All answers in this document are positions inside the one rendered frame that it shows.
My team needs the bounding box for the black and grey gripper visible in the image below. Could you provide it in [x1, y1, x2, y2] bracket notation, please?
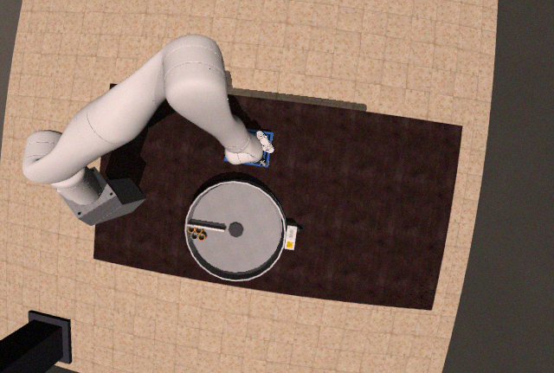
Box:
[256, 151, 267, 167]

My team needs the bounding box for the blue open crate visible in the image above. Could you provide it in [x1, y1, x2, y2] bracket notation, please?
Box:
[245, 129, 274, 167]

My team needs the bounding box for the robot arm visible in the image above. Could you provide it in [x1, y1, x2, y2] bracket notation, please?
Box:
[22, 35, 274, 205]

